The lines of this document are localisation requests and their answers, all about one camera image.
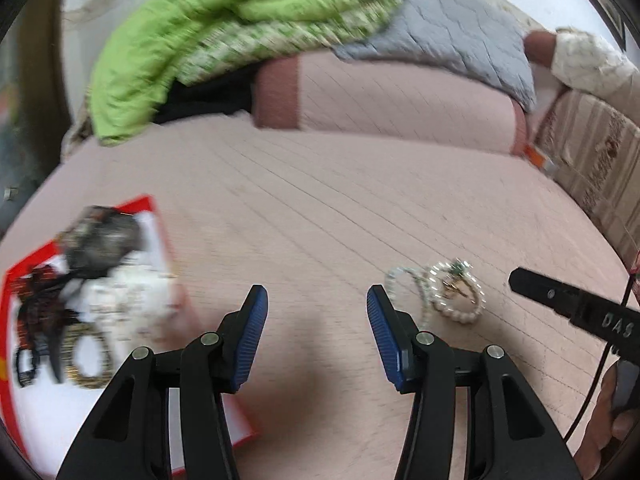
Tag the pink bolster pillow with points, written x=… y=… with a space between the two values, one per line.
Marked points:
x=316 y=91

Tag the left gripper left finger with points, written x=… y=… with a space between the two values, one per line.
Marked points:
x=215 y=364

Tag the small gold earring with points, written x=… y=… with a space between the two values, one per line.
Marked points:
x=456 y=287

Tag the white patterned cloth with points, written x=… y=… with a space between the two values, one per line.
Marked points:
x=588 y=63

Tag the grey brown scrunchie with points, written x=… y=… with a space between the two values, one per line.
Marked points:
x=98 y=240

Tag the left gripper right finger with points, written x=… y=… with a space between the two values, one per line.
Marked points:
x=419 y=363

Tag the red dotted scrunchie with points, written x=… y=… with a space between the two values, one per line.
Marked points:
x=41 y=314

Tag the pink quilted mattress cover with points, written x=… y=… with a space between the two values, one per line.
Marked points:
x=317 y=218

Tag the white cherry print scrunchie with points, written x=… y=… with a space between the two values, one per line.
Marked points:
x=134 y=302

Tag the orange white small box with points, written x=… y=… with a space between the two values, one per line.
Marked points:
x=543 y=162

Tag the green quilt blanket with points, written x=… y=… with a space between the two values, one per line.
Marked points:
x=191 y=41

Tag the red white tray box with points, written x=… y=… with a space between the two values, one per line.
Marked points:
x=116 y=414

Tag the person right hand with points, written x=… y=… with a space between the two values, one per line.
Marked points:
x=608 y=422

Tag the striped floral headboard cushion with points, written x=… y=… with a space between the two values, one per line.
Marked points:
x=593 y=150

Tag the black hair claw clip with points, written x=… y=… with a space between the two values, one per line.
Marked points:
x=27 y=362

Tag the grey quilted pillow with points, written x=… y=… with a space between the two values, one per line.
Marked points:
x=470 y=38

